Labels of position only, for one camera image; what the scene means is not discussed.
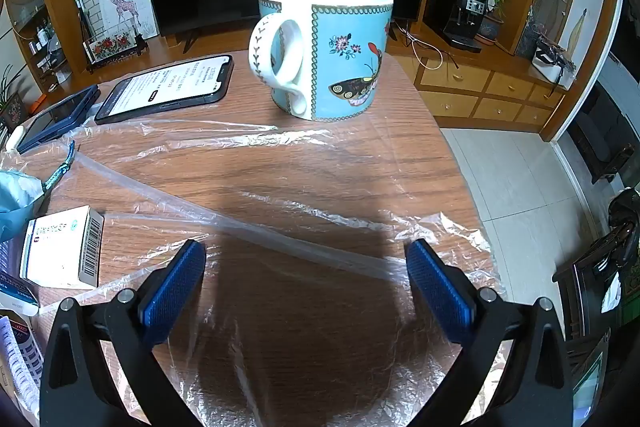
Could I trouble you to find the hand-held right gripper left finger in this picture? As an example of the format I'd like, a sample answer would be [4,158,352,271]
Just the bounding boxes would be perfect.
[39,238,207,427]

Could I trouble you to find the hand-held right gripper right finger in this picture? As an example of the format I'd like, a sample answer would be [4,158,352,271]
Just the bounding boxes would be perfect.
[406,238,574,427]

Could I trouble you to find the white flat medicine box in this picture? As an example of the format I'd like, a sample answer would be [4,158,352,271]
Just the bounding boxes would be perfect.
[20,205,105,290]

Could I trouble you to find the white blue small box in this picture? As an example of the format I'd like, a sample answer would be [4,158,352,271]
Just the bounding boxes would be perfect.
[0,269,41,316]

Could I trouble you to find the clear plastic table cover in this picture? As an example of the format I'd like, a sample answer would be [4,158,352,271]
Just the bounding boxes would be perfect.
[0,117,508,427]

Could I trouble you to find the light blue plastic bag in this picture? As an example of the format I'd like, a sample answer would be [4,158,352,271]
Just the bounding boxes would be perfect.
[0,169,46,244]

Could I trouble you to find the black smartphone with lit screen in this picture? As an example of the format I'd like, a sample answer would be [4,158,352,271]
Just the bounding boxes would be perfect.
[94,54,235,126]

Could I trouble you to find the wooden drawer cabinet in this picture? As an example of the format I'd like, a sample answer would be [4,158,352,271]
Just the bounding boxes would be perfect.
[391,19,571,142]

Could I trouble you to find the phone in dark blue case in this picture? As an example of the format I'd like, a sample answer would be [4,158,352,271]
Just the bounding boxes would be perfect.
[16,85,101,154]

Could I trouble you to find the white earbud case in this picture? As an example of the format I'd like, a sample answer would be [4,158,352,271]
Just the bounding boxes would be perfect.
[4,125,26,151]

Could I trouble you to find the dark wooden armchair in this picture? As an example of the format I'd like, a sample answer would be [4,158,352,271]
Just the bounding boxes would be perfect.
[567,84,636,185]

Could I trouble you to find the potted orchid in patterned pot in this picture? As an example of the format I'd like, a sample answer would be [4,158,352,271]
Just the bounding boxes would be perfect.
[0,64,26,132]

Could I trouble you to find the framed red flower picture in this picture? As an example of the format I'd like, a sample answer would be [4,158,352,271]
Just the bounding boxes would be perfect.
[82,32,150,74]

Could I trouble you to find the white handbag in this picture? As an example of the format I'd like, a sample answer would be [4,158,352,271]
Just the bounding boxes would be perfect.
[531,37,576,88]

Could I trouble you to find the blue butterfly print mug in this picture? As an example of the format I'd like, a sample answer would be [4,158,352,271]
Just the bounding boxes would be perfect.
[248,0,395,122]

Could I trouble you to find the green potted houseplant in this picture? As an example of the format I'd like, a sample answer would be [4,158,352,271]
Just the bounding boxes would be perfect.
[477,0,519,42]

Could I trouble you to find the black coffee machine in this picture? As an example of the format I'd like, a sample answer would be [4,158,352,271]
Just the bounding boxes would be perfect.
[439,0,488,54]

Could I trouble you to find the green white long stick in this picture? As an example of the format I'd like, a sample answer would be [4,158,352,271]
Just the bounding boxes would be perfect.
[67,0,94,35]

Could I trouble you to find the wooden glass display cabinet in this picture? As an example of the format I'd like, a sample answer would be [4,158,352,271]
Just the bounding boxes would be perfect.
[0,0,72,92]

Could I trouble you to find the green woven bracelet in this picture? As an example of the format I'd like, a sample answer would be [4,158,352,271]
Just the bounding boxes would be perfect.
[40,141,77,194]

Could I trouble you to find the white cable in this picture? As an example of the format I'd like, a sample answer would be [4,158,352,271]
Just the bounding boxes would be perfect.
[399,26,447,71]

